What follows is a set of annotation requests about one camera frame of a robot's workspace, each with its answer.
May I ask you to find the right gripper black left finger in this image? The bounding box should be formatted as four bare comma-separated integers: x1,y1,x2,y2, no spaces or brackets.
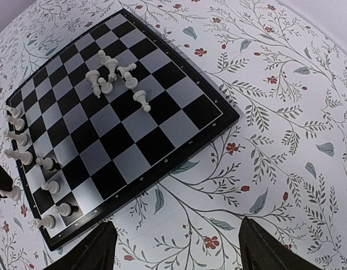
48,221,118,269

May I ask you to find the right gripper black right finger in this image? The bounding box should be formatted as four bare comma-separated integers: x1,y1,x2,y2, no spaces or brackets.
238,217,318,270

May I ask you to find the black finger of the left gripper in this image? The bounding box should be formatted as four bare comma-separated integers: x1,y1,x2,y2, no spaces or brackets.
0,165,13,198

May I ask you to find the white knight chess piece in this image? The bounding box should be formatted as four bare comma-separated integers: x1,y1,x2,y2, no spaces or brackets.
0,186,21,201

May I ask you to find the white pawn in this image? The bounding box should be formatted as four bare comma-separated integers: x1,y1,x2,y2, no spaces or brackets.
133,90,151,113

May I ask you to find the floral patterned table mat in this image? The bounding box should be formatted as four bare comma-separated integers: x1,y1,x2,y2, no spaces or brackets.
0,1,347,269

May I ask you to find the white queen lying down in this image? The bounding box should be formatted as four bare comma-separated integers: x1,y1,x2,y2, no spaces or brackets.
85,70,101,98

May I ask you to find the black and white chessboard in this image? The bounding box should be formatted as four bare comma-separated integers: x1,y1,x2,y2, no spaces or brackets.
6,10,239,250

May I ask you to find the white piece showing black base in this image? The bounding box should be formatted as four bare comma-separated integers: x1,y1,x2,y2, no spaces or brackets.
116,63,137,79

